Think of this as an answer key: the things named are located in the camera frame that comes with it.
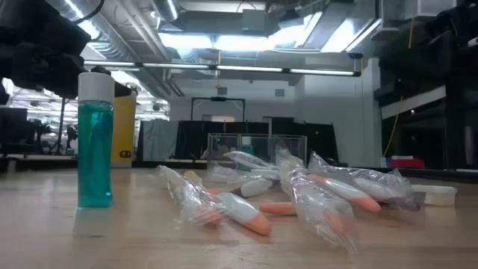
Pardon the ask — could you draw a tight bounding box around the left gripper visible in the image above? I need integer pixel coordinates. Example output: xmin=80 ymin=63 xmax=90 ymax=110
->
xmin=10 ymin=21 xmax=132 ymax=100

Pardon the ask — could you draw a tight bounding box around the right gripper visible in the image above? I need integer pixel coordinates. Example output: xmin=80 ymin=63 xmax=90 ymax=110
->
xmin=376 ymin=31 xmax=455 ymax=81

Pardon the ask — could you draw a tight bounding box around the teal mouthwash bottle white cap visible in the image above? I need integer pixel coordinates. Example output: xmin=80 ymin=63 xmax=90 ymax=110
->
xmin=77 ymin=72 xmax=116 ymax=209
xmin=240 ymin=134 xmax=256 ymax=157

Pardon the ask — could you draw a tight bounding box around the yellow wipes canister white lid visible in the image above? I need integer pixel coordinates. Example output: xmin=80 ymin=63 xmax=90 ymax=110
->
xmin=111 ymin=95 xmax=137 ymax=169

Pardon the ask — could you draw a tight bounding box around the grey hanging cloth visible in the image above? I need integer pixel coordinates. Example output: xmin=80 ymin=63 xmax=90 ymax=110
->
xmin=137 ymin=118 xmax=180 ymax=162

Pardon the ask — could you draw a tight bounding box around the black equipment stand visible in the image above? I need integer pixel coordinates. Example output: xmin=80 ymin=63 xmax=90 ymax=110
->
xmin=52 ymin=97 xmax=70 ymax=155

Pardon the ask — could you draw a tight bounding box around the angled ceiling light panel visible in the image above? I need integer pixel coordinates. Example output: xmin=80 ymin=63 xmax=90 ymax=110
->
xmin=320 ymin=16 xmax=384 ymax=53

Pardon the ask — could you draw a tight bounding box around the bright ceiling light panel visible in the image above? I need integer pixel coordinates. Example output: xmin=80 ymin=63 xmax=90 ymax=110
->
xmin=157 ymin=31 xmax=272 ymax=52

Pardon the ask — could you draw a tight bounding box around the red box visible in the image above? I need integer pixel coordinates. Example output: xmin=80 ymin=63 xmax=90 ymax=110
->
xmin=389 ymin=158 xmax=426 ymax=169

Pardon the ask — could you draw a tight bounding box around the black monitor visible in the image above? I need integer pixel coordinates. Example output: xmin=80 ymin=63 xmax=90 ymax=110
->
xmin=0 ymin=107 xmax=30 ymax=155

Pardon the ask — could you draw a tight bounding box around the long LED light bar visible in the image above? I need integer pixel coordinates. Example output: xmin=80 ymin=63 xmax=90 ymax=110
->
xmin=82 ymin=59 xmax=362 ymax=78

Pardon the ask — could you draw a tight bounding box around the clear acrylic organizer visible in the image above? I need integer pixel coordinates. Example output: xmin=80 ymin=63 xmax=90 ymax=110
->
xmin=206 ymin=133 xmax=308 ymax=169

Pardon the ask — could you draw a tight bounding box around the yellow cable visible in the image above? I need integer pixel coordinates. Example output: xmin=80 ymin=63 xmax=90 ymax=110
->
xmin=383 ymin=16 xmax=416 ymax=158

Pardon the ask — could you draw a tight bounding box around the wide silver ventilation duct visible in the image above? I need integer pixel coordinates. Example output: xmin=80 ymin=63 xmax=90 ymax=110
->
xmin=44 ymin=0 xmax=173 ymax=63

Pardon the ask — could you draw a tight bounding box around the black looped cable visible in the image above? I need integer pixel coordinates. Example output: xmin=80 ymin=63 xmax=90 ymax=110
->
xmin=72 ymin=0 xmax=108 ymax=26

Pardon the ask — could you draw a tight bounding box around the narrow silver ventilation duct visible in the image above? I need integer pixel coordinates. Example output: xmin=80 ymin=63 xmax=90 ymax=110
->
xmin=151 ymin=0 xmax=181 ymax=22

